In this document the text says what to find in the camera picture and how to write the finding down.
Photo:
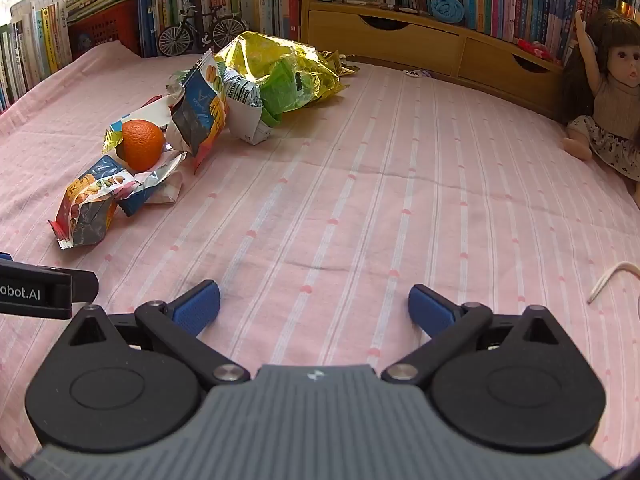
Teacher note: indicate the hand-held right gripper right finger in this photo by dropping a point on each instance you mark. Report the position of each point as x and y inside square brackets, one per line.
[430, 307]

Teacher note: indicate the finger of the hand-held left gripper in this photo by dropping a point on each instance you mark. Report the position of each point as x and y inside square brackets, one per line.
[45, 290]

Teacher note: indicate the wooden drawer unit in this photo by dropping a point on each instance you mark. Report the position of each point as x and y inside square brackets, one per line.
[400, 40]

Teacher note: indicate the black model bicycle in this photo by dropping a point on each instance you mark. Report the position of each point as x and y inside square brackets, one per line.
[189, 24]

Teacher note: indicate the red plastic crate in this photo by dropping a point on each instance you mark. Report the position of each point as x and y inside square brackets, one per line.
[102, 30]

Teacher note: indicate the pink striped bedsheet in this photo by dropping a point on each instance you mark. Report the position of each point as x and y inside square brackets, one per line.
[350, 185]

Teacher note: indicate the green snack wrapper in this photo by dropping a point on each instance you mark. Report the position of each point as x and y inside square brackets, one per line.
[282, 92]

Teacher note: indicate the silver blue snack wrapper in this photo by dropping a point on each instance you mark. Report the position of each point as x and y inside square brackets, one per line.
[155, 177]

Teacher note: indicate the blue orange snack packet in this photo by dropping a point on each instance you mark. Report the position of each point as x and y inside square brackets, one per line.
[200, 110]

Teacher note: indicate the orange tangerine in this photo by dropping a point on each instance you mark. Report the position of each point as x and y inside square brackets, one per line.
[141, 144]

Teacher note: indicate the nut print snack packet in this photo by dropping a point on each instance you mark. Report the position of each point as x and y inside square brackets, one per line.
[87, 205]

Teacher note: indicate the blue knitted roll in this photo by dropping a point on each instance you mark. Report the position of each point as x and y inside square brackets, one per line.
[446, 7]

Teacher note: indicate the row of thin picture books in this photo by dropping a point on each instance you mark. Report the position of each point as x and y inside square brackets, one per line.
[30, 45]

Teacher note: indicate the gold foil wrapper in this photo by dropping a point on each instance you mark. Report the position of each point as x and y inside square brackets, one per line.
[340, 62]

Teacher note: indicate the small red packet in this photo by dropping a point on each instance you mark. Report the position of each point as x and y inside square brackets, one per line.
[532, 49]

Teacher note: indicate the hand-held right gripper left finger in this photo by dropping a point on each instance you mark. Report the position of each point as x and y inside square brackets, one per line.
[197, 307]

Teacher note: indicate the large gold foil bag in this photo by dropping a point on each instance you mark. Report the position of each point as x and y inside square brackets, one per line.
[280, 55]

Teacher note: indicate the white packet with black label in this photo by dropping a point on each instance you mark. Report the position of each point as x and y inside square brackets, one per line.
[245, 110]

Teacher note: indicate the brown-haired doll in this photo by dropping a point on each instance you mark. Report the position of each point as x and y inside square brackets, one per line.
[612, 90]

